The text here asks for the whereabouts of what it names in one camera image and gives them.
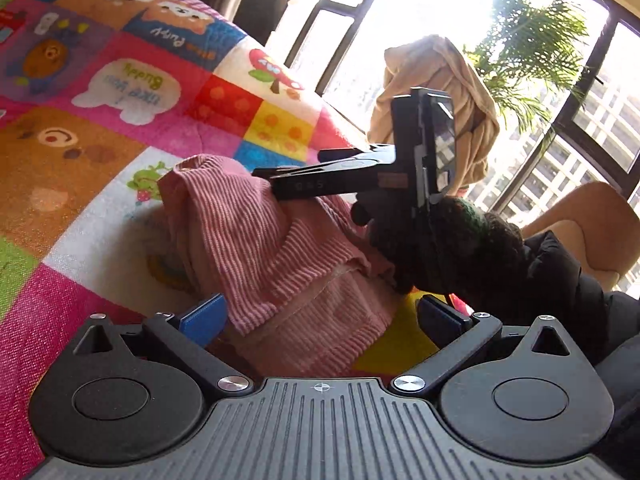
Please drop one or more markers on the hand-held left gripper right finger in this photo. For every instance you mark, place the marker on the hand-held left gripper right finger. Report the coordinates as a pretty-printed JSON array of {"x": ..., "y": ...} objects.
[{"x": 436, "y": 321}]

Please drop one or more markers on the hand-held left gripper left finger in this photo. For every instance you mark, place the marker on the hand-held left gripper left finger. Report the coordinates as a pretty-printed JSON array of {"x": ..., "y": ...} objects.
[{"x": 205, "y": 318}]

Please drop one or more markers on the beige cloth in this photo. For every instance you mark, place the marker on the beige cloth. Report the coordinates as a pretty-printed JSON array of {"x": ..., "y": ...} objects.
[{"x": 450, "y": 80}]

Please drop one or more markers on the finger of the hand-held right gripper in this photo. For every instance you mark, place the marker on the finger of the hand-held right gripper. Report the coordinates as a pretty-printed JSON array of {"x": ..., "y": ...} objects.
[{"x": 285, "y": 173}]

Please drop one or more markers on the tan chair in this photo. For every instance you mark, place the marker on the tan chair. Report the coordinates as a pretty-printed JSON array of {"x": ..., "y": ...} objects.
[{"x": 600, "y": 230}]

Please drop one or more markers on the green potted palm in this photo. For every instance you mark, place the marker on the green potted palm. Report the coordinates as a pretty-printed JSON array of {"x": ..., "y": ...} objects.
[{"x": 530, "y": 45}]

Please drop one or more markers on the black window frame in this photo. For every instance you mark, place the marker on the black window frame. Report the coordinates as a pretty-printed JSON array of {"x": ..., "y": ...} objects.
[{"x": 590, "y": 110}]

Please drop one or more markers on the colourful printed blanket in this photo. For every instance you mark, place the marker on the colourful printed blanket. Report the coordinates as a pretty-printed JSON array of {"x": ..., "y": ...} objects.
[{"x": 100, "y": 125}]

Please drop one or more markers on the pink ribbed garment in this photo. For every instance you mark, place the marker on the pink ribbed garment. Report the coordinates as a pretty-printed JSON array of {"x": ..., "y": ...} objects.
[{"x": 280, "y": 270}]

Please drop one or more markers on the person's right hand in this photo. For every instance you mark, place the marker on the person's right hand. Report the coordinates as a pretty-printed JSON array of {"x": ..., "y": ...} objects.
[{"x": 440, "y": 245}]

